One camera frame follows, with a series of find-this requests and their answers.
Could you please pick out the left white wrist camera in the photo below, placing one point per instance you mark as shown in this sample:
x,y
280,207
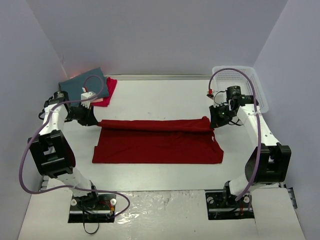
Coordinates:
x,y
87,98

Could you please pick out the red t shirt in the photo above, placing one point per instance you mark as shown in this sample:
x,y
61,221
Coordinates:
x,y
183,141
111,84

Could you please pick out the white plastic basket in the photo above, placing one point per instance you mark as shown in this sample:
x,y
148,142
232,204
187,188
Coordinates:
x,y
224,79

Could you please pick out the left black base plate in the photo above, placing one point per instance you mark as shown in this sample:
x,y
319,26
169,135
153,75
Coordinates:
x,y
96,211

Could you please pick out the folded teal t shirt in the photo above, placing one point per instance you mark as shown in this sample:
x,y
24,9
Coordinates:
x,y
90,80

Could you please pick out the folded red t shirt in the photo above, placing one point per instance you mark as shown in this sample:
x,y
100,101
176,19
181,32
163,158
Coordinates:
x,y
111,84

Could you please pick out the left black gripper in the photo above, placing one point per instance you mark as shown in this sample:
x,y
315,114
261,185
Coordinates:
x,y
83,114

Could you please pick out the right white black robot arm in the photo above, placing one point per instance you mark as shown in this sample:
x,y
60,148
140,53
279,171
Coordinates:
x,y
269,162

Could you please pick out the folded pink t shirt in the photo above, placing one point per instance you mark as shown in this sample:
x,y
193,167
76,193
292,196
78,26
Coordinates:
x,y
98,100

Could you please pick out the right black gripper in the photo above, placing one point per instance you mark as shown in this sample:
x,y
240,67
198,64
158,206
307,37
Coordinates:
x,y
215,117

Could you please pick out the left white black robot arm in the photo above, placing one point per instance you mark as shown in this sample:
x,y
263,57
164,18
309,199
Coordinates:
x,y
51,151

